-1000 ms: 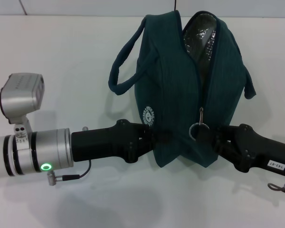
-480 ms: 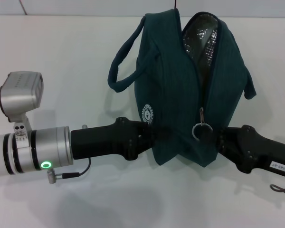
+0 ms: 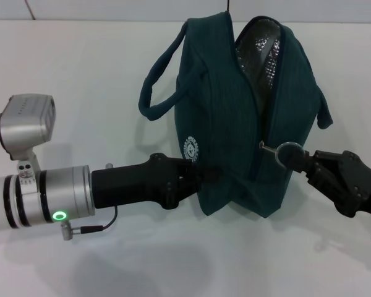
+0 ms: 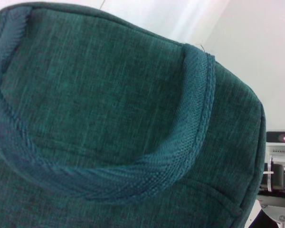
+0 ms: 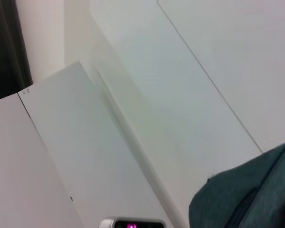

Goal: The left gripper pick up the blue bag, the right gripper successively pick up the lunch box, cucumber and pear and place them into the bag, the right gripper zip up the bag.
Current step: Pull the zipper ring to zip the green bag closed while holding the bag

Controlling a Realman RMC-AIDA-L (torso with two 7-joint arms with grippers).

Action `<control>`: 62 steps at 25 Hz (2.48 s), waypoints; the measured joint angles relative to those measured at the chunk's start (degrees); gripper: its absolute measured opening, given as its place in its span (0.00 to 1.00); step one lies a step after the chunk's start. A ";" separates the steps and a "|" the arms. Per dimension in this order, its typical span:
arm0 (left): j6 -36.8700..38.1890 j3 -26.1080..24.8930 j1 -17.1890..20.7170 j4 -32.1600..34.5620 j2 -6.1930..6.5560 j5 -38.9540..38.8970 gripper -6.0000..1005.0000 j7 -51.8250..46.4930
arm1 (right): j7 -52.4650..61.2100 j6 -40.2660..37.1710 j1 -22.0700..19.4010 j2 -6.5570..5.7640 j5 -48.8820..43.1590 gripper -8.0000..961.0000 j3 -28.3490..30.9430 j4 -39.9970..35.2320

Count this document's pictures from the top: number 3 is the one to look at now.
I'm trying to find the dark teal insulated lunch bag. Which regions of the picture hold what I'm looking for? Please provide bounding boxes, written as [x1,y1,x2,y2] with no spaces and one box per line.
[138,11,334,219]

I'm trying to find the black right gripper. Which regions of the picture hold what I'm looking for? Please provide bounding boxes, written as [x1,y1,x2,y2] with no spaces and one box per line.
[283,148,371,217]

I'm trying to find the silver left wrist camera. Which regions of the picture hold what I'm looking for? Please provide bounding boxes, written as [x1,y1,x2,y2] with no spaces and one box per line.
[0,94,57,181]

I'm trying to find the clear zipper pull ring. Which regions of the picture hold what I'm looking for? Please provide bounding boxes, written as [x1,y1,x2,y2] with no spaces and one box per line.
[258,140,306,170]

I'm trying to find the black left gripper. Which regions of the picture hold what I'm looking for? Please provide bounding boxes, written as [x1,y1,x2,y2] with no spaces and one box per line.
[91,153,224,212]

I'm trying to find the left gripper cable with plug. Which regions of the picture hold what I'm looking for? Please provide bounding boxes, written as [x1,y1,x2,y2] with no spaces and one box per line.
[60,205,120,242]

